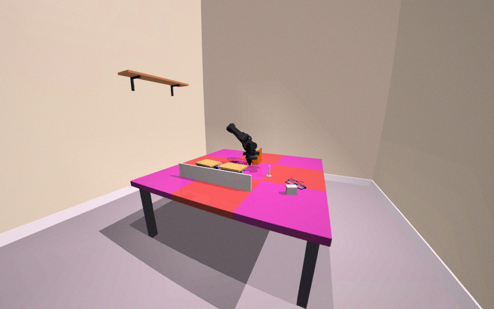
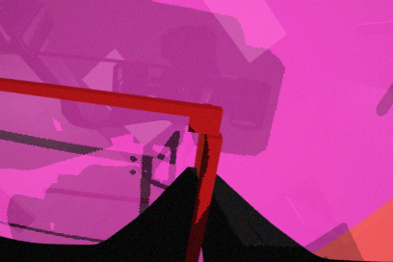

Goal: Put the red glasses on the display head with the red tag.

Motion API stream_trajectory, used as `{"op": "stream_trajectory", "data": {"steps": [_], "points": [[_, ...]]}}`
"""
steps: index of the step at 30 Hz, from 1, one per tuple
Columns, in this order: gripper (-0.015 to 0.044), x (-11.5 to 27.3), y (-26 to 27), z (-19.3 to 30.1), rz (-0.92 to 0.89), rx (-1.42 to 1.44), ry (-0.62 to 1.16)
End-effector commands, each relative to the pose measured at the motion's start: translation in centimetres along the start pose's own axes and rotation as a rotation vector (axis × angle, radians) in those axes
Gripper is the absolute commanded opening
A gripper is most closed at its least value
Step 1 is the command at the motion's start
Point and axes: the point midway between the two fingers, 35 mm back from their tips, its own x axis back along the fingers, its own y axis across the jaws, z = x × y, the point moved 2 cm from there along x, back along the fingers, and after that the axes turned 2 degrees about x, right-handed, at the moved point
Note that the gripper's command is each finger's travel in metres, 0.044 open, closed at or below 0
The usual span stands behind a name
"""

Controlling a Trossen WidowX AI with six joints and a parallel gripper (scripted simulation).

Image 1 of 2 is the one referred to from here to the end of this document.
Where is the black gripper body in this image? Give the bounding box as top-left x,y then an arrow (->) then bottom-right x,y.
243,148 -> 257,160

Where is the white flat panel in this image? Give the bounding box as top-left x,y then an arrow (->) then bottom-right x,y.
179,163 -> 252,192

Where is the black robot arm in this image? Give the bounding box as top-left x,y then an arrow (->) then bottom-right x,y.
226,123 -> 260,155

